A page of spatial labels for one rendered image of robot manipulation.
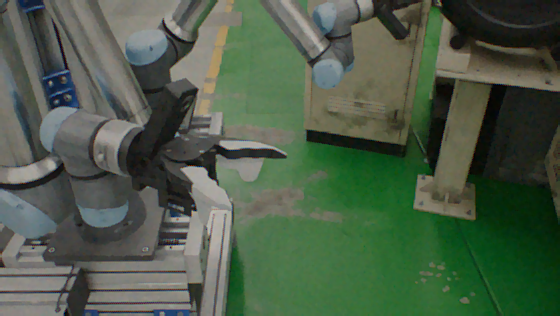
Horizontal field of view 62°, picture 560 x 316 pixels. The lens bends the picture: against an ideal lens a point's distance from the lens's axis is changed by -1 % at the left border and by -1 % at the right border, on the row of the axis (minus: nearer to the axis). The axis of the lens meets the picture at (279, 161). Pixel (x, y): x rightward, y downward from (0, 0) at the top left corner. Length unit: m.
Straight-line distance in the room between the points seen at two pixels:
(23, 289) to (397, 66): 1.81
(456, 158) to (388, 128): 0.47
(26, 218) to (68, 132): 0.20
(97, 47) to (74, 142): 0.17
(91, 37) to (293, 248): 1.39
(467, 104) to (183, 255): 1.36
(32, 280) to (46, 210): 0.30
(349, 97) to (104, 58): 1.77
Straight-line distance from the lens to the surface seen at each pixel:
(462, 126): 2.09
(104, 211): 0.79
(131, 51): 1.38
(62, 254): 1.06
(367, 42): 2.31
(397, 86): 2.38
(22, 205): 0.87
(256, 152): 0.64
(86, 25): 0.81
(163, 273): 1.10
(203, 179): 0.56
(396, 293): 1.88
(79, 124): 0.72
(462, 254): 2.10
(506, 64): 1.71
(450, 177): 2.22
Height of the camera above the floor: 1.41
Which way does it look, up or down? 35 degrees down
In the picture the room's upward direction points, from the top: straight up
